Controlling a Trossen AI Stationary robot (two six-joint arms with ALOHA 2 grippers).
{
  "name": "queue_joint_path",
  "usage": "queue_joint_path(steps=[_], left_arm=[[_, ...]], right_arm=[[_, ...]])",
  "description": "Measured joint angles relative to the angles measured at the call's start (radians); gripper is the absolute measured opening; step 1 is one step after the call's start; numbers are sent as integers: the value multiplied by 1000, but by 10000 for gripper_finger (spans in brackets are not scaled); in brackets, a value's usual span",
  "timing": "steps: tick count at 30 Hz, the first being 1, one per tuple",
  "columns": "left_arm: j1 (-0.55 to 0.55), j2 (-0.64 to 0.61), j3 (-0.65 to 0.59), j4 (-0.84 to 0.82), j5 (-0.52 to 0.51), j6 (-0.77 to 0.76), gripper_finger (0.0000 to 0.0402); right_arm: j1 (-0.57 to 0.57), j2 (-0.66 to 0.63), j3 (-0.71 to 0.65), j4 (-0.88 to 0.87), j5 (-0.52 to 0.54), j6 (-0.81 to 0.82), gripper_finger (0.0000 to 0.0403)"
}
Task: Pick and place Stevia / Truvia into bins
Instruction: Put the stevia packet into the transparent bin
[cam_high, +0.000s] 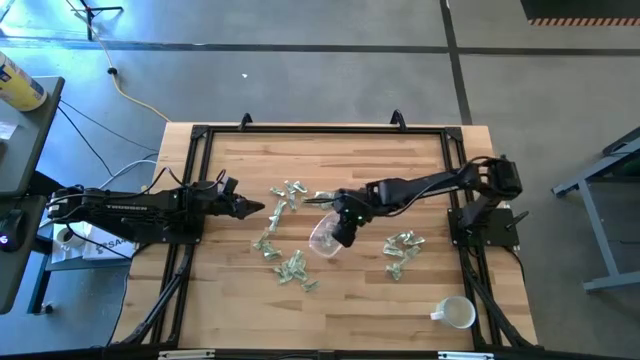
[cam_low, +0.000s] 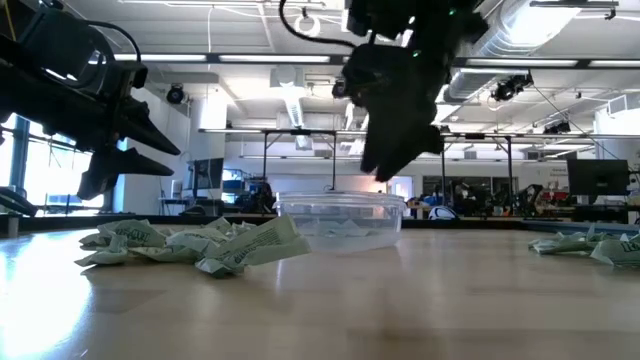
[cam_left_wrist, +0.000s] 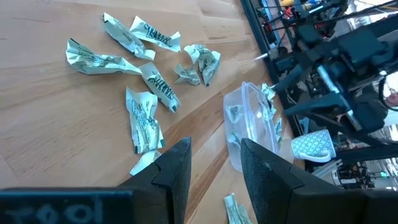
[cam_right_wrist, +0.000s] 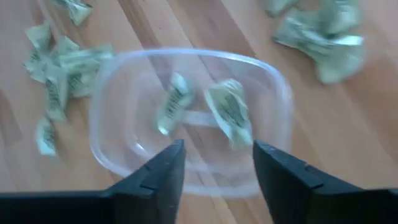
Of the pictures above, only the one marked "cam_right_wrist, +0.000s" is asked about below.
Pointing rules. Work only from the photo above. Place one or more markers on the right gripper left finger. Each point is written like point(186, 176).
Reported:
point(155, 193)

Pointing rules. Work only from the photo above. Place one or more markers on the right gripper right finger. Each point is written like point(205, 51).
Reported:
point(295, 193)

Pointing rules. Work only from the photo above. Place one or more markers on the green white sweetener packet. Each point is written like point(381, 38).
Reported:
point(339, 15)
point(311, 39)
point(174, 102)
point(84, 57)
point(38, 35)
point(79, 84)
point(231, 112)
point(54, 96)
point(46, 137)
point(339, 67)
point(77, 11)
point(34, 67)
point(63, 46)

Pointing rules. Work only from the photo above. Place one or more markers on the clear plastic container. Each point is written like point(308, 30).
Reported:
point(124, 93)

